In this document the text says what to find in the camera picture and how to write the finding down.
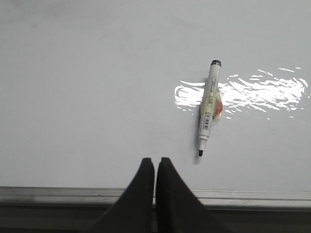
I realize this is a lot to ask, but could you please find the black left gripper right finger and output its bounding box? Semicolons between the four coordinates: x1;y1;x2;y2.
155;157;233;233

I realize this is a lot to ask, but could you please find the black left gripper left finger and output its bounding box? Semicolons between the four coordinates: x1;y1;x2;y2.
85;158;155;233

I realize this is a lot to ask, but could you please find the white whiteboard marker with tape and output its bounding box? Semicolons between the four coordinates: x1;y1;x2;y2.
198;60;222;157

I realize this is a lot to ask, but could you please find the white whiteboard with aluminium frame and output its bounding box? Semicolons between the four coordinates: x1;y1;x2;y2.
0;0;311;210

